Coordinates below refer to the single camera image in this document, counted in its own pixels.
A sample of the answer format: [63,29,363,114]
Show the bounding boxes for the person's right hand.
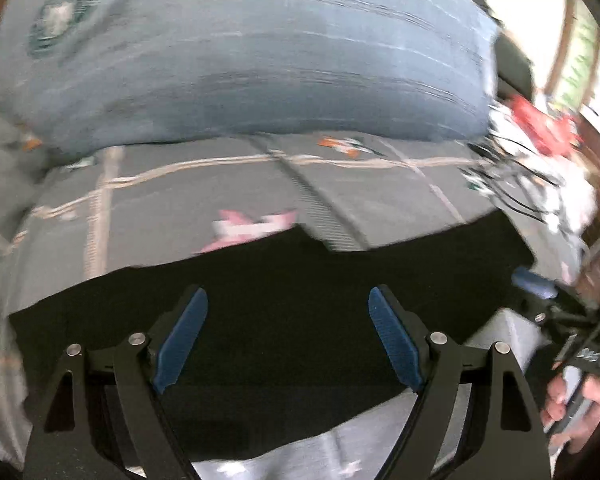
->
[540,374,600,454]

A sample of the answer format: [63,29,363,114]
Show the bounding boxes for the grey patterned bed sheet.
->
[0,109,596,480]

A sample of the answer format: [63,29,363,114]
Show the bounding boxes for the black pants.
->
[9,211,534,461]

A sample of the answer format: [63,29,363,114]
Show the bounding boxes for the blue plaid pillow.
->
[0,0,498,160]

